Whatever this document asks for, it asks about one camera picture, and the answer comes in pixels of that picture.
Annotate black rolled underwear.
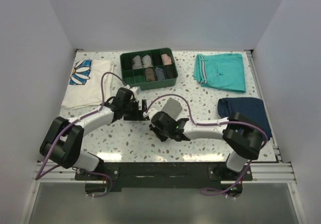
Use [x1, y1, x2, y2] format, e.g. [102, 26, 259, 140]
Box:
[164, 64, 176, 79]

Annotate grey striped rolled sock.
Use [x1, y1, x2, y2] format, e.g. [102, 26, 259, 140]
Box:
[132, 55, 143, 69]

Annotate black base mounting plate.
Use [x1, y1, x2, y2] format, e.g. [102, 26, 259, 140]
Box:
[75, 162, 253, 194]

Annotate teal folded shorts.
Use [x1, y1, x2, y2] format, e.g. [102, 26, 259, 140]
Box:
[193, 53, 246, 93]

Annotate green compartment organizer tray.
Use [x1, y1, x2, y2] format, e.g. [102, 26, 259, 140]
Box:
[120, 48, 178, 90]

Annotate navy folded garment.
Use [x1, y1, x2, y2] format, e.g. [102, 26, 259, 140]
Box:
[217, 97, 272, 140]

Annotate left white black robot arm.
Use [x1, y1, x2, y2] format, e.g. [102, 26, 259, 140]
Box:
[40, 87, 147, 180]

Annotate brown rolled underwear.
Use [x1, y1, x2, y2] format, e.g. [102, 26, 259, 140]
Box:
[144, 68, 155, 82]

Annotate aluminium frame rail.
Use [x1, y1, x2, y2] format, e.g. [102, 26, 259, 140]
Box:
[251, 163, 296, 183]

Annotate white grey rolled sock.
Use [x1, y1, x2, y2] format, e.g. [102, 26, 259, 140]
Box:
[142, 55, 153, 68]

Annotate pink rolled underwear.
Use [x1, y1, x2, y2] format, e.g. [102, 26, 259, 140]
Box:
[161, 54, 172, 65]

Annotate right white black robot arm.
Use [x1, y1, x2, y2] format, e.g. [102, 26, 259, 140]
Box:
[148, 111, 268, 180]

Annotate white daisy print shirt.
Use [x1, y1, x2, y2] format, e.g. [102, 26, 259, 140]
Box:
[61, 59, 114, 109]

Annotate grey cream underwear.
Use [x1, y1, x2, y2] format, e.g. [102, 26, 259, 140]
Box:
[162, 97, 183, 120]

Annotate navy striped rolled sock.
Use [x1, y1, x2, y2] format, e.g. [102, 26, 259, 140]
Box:
[154, 67, 167, 81]

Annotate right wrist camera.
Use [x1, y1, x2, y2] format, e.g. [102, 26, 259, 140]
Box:
[142, 108, 176, 130]

